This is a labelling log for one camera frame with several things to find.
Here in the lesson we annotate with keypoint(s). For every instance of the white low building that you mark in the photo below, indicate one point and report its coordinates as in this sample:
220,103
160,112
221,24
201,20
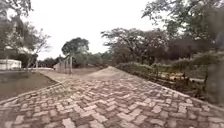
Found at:
9,64

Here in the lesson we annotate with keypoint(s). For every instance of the wood of trees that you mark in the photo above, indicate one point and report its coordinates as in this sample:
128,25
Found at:
166,40

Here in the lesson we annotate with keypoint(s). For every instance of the row of fence posts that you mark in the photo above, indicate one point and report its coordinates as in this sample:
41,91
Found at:
64,65

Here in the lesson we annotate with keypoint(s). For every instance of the round-crowned tree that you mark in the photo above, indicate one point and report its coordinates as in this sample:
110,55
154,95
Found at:
75,50

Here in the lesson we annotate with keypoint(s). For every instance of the bare dirt ground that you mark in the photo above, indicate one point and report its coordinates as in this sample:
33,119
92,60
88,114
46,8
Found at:
20,83

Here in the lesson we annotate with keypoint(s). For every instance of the hedge along path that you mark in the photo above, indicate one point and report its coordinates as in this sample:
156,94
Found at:
173,71

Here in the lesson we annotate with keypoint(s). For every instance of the bare thin tree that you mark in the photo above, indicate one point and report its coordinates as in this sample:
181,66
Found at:
35,46

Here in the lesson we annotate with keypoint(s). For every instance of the red brick paved path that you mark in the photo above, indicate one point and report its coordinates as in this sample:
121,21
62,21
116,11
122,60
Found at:
106,103

